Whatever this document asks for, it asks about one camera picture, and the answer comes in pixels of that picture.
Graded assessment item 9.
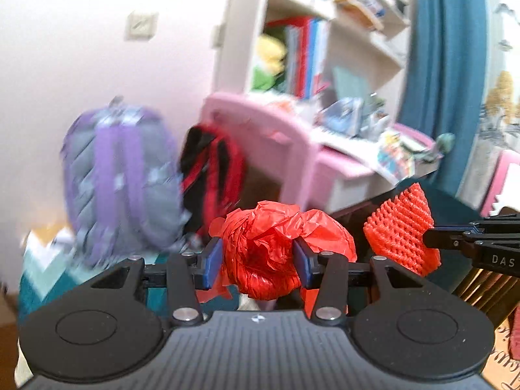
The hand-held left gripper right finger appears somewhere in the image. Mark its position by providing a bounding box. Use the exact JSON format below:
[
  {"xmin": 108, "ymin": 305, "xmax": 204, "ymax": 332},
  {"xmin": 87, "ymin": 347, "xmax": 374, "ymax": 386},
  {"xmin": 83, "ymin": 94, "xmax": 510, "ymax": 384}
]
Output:
[{"xmin": 293, "ymin": 239, "xmax": 412, "ymax": 326}]

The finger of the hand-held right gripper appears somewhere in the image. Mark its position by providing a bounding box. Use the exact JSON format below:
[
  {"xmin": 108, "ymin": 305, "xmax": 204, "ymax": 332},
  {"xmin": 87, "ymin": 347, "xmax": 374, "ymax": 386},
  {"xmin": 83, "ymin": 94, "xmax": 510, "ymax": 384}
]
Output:
[
  {"xmin": 422, "ymin": 229, "xmax": 485, "ymax": 259},
  {"xmin": 436, "ymin": 218, "xmax": 520, "ymax": 235}
]

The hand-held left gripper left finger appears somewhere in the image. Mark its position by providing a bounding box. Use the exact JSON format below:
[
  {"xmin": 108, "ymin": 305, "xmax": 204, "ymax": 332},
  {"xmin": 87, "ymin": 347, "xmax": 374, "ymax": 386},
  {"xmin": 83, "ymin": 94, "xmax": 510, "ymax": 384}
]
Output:
[{"xmin": 87, "ymin": 238, "xmax": 224, "ymax": 328}]

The red plastic bag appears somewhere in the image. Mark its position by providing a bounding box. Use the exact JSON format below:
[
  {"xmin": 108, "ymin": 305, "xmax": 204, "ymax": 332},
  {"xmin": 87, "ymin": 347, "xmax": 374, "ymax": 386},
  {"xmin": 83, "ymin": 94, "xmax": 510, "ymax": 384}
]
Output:
[{"xmin": 209, "ymin": 200, "xmax": 358, "ymax": 320}]

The red foam fruit net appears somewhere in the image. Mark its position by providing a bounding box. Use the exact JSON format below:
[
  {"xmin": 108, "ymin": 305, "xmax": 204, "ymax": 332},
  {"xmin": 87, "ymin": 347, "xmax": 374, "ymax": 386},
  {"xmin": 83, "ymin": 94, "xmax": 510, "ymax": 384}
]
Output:
[{"xmin": 363, "ymin": 183, "xmax": 442, "ymax": 278}]

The teal plush toy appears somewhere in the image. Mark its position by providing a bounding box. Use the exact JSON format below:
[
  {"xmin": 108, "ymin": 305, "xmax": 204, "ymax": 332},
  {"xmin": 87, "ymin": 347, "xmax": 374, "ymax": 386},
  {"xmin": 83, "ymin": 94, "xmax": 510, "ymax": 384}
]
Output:
[{"xmin": 434, "ymin": 132, "xmax": 456, "ymax": 156}]

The black red backpack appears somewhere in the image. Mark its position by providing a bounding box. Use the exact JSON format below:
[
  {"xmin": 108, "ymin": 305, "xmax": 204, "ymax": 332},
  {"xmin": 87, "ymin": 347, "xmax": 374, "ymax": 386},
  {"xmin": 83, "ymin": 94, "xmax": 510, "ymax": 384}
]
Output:
[{"xmin": 179, "ymin": 124, "xmax": 248, "ymax": 241}]

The colourful picture book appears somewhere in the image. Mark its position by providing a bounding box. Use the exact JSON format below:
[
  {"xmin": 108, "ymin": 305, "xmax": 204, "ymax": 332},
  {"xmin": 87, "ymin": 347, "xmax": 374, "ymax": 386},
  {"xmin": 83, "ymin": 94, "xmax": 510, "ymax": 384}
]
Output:
[{"xmin": 377, "ymin": 130, "xmax": 418, "ymax": 181}]

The pink white desk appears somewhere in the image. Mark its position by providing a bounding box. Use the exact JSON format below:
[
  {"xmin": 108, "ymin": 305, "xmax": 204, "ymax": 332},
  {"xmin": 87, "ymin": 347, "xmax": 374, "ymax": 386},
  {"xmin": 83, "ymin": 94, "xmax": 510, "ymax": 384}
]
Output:
[{"xmin": 311, "ymin": 122, "xmax": 440, "ymax": 214}]

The purple grey backpack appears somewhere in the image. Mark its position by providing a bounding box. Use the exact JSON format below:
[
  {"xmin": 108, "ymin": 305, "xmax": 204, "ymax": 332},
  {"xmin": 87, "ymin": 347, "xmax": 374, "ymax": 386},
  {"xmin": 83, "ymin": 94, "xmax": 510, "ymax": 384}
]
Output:
[{"xmin": 60, "ymin": 97, "xmax": 192, "ymax": 269}]

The printed wardrobe door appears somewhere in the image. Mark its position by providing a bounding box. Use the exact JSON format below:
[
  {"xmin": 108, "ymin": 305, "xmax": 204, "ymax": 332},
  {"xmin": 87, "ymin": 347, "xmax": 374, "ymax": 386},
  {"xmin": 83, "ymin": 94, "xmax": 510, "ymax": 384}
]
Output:
[{"xmin": 457, "ymin": 0, "xmax": 520, "ymax": 217}]

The pink plastic chair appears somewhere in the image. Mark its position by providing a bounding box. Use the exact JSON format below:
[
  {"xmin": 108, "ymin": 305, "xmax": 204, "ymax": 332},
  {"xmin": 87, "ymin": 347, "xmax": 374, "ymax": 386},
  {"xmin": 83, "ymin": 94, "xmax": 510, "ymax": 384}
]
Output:
[{"xmin": 200, "ymin": 91, "xmax": 322, "ymax": 217}]

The blue picture box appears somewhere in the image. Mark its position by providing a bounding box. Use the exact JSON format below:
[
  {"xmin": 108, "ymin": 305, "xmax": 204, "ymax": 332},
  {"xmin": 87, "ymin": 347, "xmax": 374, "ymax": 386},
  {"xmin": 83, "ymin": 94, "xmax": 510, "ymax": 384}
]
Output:
[{"xmin": 321, "ymin": 97, "xmax": 368, "ymax": 138}]

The blue curtain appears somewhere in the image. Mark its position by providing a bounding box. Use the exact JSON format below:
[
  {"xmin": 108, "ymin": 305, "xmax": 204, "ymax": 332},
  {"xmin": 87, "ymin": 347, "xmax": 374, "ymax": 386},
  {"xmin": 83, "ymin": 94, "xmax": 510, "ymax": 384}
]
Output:
[{"xmin": 399, "ymin": 0, "xmax": 489, "ymax": 198}]

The teal white patterned cloth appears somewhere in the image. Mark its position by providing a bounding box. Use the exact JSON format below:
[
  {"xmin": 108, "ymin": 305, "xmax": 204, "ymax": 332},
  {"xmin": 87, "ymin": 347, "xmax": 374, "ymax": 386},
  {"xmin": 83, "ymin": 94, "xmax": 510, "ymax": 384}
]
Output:
[{"xmin": 17, "ymin": 227, "xmax": 173, "ymax": 326}]

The yellow green plush toy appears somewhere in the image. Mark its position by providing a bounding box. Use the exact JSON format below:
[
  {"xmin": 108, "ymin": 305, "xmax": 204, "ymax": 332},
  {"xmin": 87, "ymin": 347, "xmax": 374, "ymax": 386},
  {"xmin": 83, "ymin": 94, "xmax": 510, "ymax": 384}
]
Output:
[{"xmin": 250, "ymin": 34, "xmax": 287, "ymax": 92}]

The row of red blue books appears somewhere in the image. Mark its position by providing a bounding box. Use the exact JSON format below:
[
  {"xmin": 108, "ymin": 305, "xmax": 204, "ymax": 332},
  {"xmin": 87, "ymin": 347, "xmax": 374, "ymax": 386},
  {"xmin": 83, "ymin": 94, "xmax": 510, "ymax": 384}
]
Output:
[{"xmin": 266, "ymin": 16, "xmax": 331, "ymax": 100}]

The white bookshelf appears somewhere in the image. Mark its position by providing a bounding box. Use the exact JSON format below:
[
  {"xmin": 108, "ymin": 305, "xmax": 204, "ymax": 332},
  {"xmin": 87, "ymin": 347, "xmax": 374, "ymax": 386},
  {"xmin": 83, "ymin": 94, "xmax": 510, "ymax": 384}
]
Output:
[{"xmin": 212, "ymin": 0, "xmax": 416, "ymax": 104}]

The stack of books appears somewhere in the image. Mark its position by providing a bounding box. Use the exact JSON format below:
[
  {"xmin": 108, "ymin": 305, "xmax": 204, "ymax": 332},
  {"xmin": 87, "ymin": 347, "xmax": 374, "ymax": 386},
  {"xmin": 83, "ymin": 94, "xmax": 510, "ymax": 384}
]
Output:
[{"xmin": 332, "ymin": 0, "xmax": 388, "ymax": 31}]

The white wall switch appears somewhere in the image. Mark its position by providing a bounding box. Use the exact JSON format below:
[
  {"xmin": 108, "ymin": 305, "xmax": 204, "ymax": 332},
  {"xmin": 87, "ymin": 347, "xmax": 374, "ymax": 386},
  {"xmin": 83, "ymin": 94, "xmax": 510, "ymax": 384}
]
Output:
[{"xmin": 124, "ymin": 11, "xmax": 159, "ymax": 42}]

